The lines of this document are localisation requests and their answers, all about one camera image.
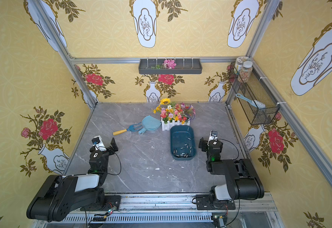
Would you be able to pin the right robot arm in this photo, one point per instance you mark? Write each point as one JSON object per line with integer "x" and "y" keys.
{"x": 241, "y": 179}

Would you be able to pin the clear jar beige lid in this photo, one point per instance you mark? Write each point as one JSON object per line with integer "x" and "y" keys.
{"x": 245, "y": 72}

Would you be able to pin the white picket flower planter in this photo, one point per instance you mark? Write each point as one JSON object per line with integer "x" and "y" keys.
{"x": 174, "y": 114}

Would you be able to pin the pink flower on shelf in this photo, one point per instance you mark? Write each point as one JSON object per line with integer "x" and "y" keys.
{"x": 169, "y": 64}

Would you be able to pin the dark grey wall shelf tray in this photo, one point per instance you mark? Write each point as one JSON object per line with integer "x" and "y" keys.
{"x": 184, "y": 66}

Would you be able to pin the light blue brush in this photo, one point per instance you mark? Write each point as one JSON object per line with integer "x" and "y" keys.
{"x": 254, "y": 103}

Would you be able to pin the clear jar white lid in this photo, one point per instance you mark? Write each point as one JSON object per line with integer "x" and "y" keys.
{"x": 239, "y": 63}

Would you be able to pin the dark teal storage box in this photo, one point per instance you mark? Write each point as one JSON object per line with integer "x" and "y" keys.
{"x": 178, "y": 139}

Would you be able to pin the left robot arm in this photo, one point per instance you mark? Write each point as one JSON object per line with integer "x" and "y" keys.
{"x": 60, "y": 195}

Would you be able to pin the aluminium front rail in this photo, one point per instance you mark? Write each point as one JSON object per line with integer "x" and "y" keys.
{"x": 172, "y": 210}

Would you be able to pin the aluminium corner frame post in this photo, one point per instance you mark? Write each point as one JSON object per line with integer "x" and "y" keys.
{"x": 45, "y": 17}

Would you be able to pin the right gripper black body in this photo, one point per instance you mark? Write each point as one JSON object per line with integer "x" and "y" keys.
{"x": 207, "y": 144}

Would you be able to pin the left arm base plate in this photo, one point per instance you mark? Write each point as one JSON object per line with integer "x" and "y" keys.
{"x": 110, "y": 202}

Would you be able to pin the black wire mesh basket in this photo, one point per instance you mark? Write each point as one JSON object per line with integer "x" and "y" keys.
{"x": 254, "y": 89}

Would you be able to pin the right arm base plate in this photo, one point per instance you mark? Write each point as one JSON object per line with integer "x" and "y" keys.
{"x": 208, "y": 202}

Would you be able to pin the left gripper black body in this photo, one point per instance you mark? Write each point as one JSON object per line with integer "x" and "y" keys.
{"x": 107, "y": 149}

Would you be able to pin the yellow handled blue garden fork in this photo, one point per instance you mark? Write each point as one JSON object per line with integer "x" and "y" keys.
{"x": 133, "y": 128}

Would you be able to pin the light blue plastic scoop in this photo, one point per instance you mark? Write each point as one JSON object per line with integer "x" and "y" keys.
{"x": 149, "y": 123}

